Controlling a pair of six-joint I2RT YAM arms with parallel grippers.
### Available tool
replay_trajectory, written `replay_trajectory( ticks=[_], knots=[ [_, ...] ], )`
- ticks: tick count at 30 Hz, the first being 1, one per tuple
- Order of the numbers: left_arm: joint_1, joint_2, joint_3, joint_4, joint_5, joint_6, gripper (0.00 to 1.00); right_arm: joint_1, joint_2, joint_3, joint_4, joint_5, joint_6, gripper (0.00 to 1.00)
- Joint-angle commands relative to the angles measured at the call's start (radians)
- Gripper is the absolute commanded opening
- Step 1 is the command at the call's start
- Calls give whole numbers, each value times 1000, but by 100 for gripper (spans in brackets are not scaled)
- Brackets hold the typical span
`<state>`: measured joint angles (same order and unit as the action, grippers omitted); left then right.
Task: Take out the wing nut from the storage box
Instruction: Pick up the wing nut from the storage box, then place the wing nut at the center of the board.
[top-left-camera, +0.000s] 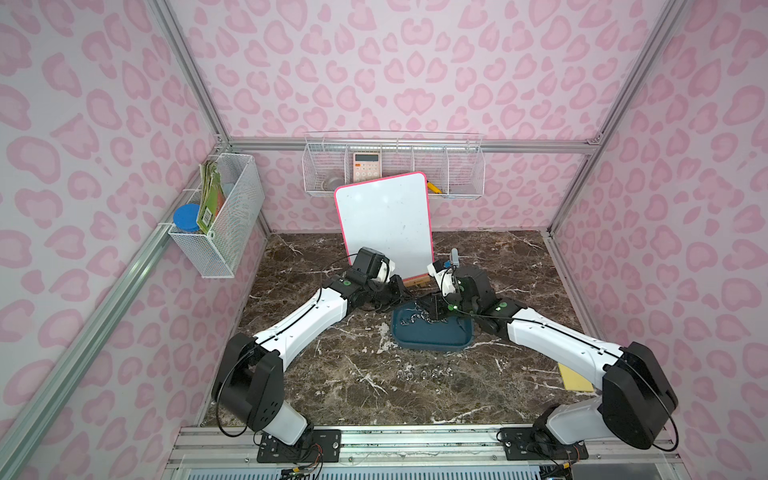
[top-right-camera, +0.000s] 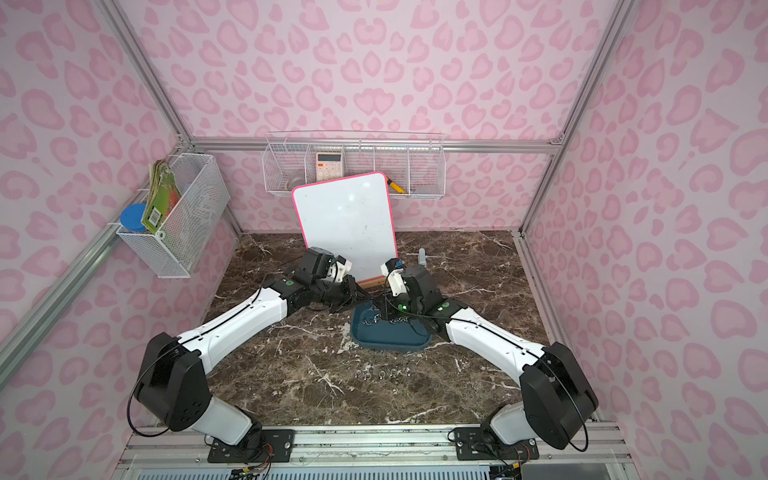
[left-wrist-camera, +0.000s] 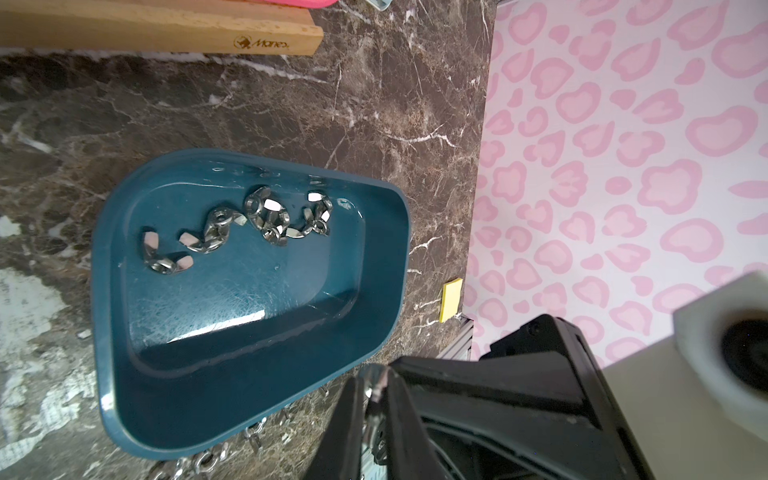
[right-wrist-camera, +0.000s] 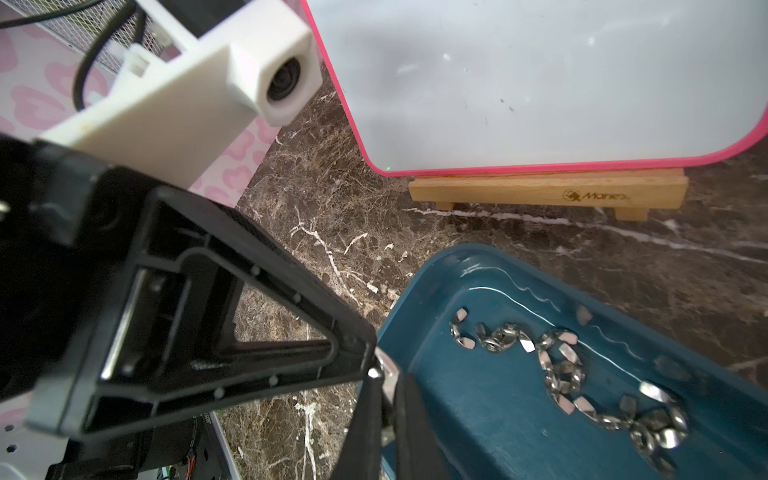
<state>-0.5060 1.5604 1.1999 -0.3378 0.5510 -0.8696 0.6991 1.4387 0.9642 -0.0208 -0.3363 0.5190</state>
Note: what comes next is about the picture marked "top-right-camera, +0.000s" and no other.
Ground teal plastic storage box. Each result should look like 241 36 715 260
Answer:
350 302 432 352

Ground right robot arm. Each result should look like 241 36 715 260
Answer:
380 258 599 450

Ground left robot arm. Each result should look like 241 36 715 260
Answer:
129 248 369 462

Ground pile of wing nuts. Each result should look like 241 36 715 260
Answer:
360 309 409 326

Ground wooden easel stand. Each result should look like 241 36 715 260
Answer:
358 276 386 289

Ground pink framed whiteboard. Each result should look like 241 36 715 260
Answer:
292 172 398 282

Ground yellow marker pen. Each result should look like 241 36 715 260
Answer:
386 178 407 195

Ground metal bowl in basket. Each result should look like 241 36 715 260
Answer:
286 175 306 191

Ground pink calculator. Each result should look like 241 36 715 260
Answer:
315 152 344 182

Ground white mesh side basket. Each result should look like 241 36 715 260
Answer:
117 153 230 279

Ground green paper packets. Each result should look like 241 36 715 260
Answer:
141 160 182 234

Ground blue round lid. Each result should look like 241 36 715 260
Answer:
119 203 147 233

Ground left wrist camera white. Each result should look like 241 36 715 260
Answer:
326 255 352 284

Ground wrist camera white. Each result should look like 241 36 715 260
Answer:
381 258 407 297
326 255 352 284

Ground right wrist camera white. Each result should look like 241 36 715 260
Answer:
381 258 407 297

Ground white wire wall basket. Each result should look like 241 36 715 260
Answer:
262 136 447 199

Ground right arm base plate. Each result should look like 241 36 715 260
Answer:
447 427 540 463

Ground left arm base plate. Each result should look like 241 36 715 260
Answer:
207 429 296 465

